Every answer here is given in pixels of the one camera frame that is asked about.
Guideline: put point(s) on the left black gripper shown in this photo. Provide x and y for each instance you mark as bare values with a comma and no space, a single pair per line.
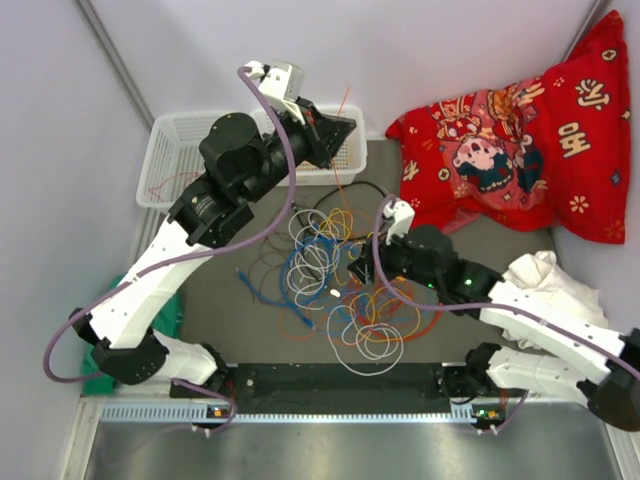
324,135

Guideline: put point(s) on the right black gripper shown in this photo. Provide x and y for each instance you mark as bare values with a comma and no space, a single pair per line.
365,264

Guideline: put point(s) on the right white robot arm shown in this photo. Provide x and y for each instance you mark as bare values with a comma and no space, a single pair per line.
578,361

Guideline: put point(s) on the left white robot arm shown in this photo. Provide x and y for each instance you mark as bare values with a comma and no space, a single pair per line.
241,166

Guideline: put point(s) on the right white plastic basket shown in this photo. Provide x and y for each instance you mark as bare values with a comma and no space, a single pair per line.
349,161

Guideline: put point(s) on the white plastic basket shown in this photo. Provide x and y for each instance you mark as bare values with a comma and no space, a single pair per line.
172,160
349,161

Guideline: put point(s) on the white cloth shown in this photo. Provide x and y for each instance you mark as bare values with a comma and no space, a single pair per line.
540,276

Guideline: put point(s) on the left white plastic basket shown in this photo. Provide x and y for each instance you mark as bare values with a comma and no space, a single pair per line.
172,160

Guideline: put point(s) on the red printed pillow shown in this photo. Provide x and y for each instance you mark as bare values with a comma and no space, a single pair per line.
549,150

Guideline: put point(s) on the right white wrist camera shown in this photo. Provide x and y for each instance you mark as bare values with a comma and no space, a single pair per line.
399,216

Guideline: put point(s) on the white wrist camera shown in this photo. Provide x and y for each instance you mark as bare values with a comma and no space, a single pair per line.
399,216
279,83

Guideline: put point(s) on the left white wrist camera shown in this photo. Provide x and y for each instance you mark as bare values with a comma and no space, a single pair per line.
279,83

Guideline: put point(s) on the grey slotted cable duct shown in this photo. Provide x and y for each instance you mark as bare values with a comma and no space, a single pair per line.
207,413

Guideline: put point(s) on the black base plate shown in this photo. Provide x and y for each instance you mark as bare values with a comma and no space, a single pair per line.
330,388

